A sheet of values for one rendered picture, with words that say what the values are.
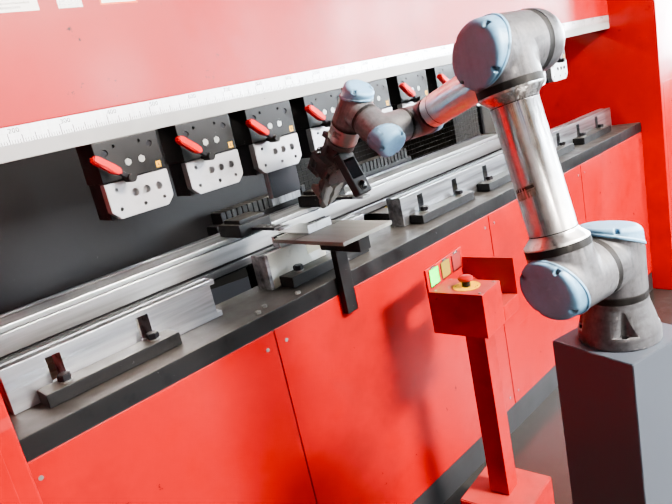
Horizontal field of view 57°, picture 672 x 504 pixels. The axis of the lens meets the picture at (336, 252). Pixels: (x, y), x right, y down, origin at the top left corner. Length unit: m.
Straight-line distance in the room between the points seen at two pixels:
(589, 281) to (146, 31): 1.03
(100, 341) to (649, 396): 1.09
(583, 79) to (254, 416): 2.57
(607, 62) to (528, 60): 2.35
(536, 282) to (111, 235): 1.29
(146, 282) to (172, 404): 0.46
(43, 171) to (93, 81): 0.57
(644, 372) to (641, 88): 2.30
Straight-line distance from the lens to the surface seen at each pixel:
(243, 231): 1.83
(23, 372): 1.37
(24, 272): 1.90
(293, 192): 1.71
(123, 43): 1.45
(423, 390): 1.97
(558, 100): 3.58
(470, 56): 1.11
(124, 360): 1.38
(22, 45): 1.37
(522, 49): 1.11
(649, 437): 1.34
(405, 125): 1.44
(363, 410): 1.77
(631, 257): 1.23
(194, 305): 1.51
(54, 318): 1.65
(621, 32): 3.42
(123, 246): 2.00
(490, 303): 1.64
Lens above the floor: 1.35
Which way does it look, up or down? 15 degrees down
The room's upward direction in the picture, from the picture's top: 12 degrees counter-clockwise
